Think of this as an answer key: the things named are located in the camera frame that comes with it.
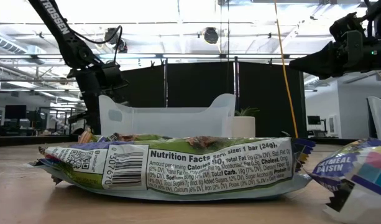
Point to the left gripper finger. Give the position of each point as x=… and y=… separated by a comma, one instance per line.
x=94, y=121

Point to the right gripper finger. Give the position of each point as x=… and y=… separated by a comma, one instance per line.
x=327, y=76
x=320, y=60

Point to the green purple granola bar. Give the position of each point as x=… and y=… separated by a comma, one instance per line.
x=177, y=168
x=358, y=180
x=122, y=137

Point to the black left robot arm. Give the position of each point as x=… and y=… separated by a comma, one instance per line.
x=58, y=26

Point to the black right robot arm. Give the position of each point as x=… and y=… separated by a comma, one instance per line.
x=379, y=53

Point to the black computer monitor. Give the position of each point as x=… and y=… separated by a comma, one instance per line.
x=15, y=112
x=314, y=120

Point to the black partition screen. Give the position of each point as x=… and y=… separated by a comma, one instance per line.
x=193, y=84

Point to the potted plant white pot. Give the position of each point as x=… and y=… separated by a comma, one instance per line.
x=243, y=127

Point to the black overhead camera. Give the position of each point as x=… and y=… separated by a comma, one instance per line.
x=210, y=35

